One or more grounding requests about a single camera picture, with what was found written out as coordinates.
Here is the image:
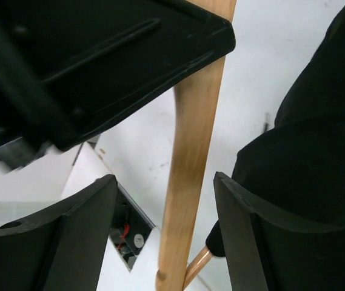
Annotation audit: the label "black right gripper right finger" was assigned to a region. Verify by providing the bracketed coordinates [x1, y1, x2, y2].
[213, 172, 345, 290]

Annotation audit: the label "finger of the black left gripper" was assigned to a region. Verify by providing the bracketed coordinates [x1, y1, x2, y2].
[0, 1, 236, 153]

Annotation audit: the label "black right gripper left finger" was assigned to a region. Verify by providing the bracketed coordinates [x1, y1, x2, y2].
[0, 175, 118, 290]

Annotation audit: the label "black trousers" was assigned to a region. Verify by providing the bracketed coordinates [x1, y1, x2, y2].
[204, 0, 345, 259]

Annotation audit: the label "wooden clothes hanger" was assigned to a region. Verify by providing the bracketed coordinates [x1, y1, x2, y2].
[153, 0, 238, 291]

